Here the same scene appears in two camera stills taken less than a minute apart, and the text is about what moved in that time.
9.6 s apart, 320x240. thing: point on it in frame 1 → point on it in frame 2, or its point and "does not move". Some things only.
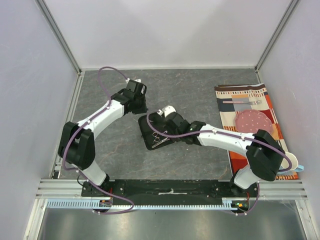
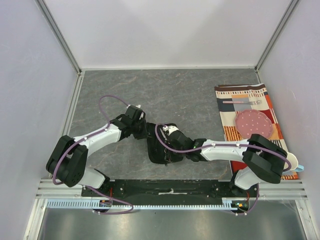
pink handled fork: (254, 102) does not move
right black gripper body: (160, 119) → (166, 144)
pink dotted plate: (250, 120) does not move
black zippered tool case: (160, 123) → (158, 151)
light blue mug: (295, 167) does not move
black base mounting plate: (167, 190) does not move
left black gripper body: (140, 106) → (139, 130)
